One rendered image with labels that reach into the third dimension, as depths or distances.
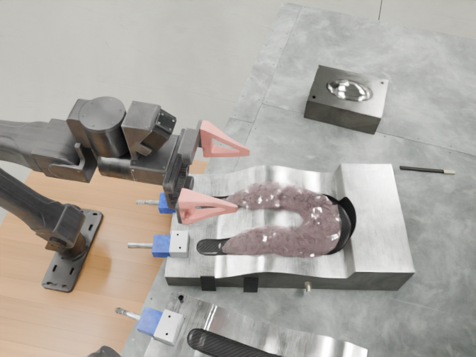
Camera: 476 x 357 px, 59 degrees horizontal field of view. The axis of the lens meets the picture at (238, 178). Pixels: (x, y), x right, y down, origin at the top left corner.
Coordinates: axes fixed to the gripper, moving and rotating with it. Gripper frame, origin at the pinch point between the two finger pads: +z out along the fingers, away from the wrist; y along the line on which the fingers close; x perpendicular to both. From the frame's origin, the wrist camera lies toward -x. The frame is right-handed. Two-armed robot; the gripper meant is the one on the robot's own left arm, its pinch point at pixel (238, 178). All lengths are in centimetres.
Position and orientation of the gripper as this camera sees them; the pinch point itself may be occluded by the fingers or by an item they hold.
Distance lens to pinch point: 58.8
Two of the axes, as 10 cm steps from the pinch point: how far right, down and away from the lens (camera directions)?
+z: 9.8, 1.6, -0.9
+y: 1.9, -8.2, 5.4
